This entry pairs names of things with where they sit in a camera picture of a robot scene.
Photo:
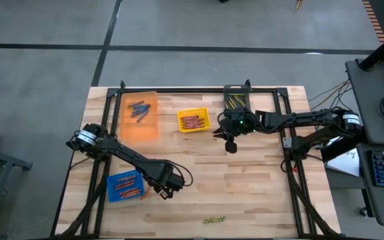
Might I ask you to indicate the desk caster wheel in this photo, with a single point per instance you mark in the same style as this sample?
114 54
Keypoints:
364 212

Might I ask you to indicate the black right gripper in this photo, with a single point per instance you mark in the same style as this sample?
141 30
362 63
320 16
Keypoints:
242 125

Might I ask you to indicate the grey desk top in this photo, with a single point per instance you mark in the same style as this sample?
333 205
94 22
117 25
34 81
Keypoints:
378 206
372 100

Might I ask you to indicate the grey metal cart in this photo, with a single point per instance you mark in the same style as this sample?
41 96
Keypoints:
12 162

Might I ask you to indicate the grey plastic bin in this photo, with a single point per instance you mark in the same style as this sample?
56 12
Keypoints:
235 89

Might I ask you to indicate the white paper sheet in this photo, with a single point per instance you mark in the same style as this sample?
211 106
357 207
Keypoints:
345 165

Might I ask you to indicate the yellow perforated plastic basket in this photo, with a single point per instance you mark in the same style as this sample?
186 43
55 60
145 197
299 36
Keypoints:
193 111

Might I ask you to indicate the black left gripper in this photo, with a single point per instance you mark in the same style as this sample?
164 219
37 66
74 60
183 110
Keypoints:
163 176

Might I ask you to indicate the green crayon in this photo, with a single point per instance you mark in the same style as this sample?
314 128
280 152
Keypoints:
240 101
235 95
213 221
237 102
232 102
214 218
229 104

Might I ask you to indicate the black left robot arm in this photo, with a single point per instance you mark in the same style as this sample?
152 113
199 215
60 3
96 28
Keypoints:
125 155

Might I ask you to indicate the grey mounting bracket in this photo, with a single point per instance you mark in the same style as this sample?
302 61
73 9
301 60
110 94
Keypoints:
287 142

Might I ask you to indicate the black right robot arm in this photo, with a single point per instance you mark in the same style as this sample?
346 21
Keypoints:
305 118

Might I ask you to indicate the blue perforated plastic basket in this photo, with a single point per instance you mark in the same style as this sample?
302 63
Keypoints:
112 196

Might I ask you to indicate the black stand pole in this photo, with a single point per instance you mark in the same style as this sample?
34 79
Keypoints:
378 53

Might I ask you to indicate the translucent orange plastic bin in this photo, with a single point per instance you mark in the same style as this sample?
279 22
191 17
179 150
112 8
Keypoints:
138 130

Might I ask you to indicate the black aluminium table frame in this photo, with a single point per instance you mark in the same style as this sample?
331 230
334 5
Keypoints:
195 90

